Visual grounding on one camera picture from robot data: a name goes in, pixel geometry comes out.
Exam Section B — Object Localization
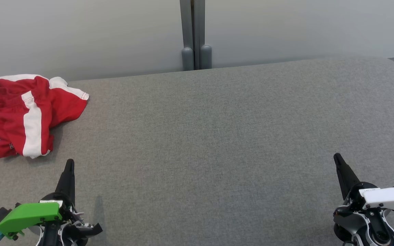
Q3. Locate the grey partition post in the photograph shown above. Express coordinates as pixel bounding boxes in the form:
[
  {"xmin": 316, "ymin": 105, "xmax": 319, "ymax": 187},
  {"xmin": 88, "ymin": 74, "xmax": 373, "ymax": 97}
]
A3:
[
  {"xmin": 180, "ymin": 0, "xmax": 195, "ymax": 71},
  {"xmin": 194, "ymin": 0, "xmax": 213, "ymax": 70}
]

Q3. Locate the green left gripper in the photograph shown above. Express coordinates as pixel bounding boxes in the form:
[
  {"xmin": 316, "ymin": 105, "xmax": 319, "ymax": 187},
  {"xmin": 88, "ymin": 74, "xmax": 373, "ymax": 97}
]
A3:
[{"xmin": 0, "ymin": 159, "xmax": 81, "ymax": 240}]

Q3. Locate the grey fabric sofa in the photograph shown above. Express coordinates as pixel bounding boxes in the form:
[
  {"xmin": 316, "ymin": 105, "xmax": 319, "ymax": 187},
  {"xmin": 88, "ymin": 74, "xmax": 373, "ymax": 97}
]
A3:
[{"xmin": 0, "ymin": 56, "xmax": 394, "ymax": 246}]

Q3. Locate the red shorts white stripe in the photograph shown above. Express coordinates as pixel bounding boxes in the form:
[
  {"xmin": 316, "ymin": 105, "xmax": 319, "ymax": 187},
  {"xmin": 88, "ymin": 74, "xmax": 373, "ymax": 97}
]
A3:
[{"xmin": 0, "ymin": 77, "xmax": 90, "ymax": 159}]

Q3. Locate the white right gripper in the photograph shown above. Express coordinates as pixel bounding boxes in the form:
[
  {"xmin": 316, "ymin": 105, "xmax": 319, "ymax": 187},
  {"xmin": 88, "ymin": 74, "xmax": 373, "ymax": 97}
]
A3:
[{"xmin": 333, "ymin": 153, "xmax": 394, "ymax": 211}]

